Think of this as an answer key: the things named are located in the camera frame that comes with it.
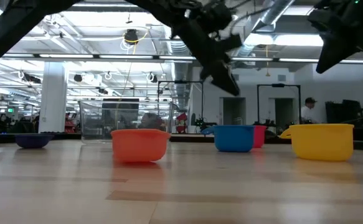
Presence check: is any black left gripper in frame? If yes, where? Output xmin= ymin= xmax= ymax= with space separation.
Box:
xmin=167 ymin=0 xmax=243 ymax=96

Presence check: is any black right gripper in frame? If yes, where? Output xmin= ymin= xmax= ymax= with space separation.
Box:
xmin=307 ymin=0 xmax=363 ymax=75

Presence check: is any light blue measuring cup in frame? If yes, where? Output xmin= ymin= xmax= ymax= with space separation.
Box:
xmin=200 ymin=124 xmax=255 ymax=153

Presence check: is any pink measuring cup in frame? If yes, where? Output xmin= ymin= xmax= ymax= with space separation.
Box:
xmin=252 ymin=125 xmax=268 ymax=149

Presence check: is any yellow measuring cup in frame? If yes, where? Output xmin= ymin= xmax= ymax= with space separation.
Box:
xmin=280 ymin=123 xmax=355 ymax=162

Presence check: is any orange measuring cup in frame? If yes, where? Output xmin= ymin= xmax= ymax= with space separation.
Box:
xmin=110 ymin=128 xmax=171 ymax=163

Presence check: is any clear plastic basket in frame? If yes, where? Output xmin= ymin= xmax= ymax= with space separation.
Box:
xmin=79 ymin=100 xmax=180 ymax=144

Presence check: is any indigo measuring cup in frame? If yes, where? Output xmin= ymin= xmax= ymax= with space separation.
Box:
xmin=14 ymin=133 xmax=55 ymax=149

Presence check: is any black equipment rack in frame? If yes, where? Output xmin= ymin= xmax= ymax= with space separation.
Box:
xmin=325 ymin=99 xmax=362 ymax=128

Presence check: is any person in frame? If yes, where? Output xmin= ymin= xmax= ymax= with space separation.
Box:
xmin=300 ymin=96 xmax=319 ymax=124

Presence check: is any white building column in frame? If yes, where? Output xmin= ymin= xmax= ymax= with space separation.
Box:
xmin=38 ymin=61 xmax=69 ymax=134

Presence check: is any black metal rig frame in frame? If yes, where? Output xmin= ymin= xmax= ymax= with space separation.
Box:
xmin=257 ymin=83 xmax=302 ymax=125
xmin=157 ymin=80 xmax=205 ymax=127

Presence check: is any yellow hanging power cord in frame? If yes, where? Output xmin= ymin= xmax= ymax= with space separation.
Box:
xmin=264 ymin=45 xmax=271 ymax=78

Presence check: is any black aluminium table frame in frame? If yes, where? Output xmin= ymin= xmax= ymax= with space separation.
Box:
xmin=0 ymin=132 xmax=363 ymax=152

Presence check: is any silver ventilation duct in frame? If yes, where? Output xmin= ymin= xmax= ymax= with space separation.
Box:
xmin=251 ymin=0 xmax=296 ymax=33

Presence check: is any black ceiling camera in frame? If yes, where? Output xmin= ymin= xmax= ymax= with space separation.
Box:
xmin=123 ymin=28 xmax=139 ymax=45

